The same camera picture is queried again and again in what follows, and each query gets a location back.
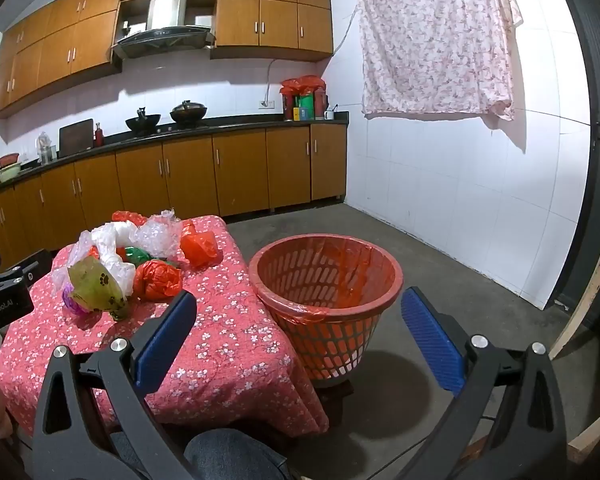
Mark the wooden lower cabinets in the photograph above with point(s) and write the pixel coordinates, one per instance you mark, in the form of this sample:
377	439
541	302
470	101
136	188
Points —
190	175

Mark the yellow box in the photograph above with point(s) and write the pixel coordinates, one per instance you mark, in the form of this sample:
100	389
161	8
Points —
296	113

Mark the purple plastic wrapper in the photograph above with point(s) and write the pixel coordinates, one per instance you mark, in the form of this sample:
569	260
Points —
72	305

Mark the person's jeans leg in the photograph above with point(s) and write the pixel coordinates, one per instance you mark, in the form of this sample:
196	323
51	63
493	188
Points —
230	455

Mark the pale green basin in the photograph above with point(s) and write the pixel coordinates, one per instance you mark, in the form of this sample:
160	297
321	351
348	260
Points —
7	174

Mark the wall power outlet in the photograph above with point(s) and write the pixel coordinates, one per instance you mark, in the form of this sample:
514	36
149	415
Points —
267	104

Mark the red plastic basket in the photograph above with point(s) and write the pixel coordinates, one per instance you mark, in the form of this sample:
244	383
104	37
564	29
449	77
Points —
330	350

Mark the black open wok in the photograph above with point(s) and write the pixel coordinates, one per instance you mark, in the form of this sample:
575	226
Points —
142	124

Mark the red thermos flask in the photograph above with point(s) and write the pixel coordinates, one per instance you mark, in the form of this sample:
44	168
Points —
287	107
320	105

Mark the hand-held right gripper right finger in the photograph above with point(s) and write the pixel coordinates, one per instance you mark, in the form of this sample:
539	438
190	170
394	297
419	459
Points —
430	340

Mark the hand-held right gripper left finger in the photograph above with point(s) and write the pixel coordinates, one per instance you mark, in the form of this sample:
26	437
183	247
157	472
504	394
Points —
165	340

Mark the clear plastic bag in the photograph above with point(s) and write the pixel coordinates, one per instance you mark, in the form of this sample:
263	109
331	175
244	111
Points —
155	235

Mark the green plastic bag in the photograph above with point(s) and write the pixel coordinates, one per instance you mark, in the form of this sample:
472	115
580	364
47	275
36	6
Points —
140	255

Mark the red bag on thermoses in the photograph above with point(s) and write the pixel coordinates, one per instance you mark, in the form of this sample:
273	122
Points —
302	84

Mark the green box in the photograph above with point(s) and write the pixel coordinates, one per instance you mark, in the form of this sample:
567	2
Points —
306	107

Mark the red bottle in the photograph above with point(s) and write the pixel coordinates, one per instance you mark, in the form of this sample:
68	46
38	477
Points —
99	137

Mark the black countertop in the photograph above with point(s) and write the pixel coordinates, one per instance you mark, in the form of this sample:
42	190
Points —
240	121

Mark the wooden upper cabinets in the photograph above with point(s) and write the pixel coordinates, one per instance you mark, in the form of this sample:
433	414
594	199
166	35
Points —
275	20

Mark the pink floral hanging sheet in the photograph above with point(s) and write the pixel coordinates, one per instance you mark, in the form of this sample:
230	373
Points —
430	35

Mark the black wok with lid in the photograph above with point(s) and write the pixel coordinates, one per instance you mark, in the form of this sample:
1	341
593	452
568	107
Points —
189	112

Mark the white plastic bag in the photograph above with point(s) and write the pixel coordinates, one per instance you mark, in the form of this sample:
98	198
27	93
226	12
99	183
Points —
105	237

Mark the dark cutting board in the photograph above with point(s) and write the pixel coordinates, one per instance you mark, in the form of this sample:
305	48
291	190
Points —
76	138

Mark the red basin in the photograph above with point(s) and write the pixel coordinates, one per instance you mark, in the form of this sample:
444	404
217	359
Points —
8	160

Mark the wooden cabinets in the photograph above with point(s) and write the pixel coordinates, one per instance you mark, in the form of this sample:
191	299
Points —
275	20
190	175

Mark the yellow-green paw print bag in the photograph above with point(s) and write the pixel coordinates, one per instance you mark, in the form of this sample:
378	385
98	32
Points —
95	285

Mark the red floral tablecloth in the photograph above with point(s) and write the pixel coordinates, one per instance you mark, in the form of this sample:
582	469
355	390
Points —
230	335

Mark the glass jar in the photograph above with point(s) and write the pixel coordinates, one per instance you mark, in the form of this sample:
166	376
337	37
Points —
45	147

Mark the steel range hood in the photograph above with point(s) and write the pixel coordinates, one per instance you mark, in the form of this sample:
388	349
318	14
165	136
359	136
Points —
165	37

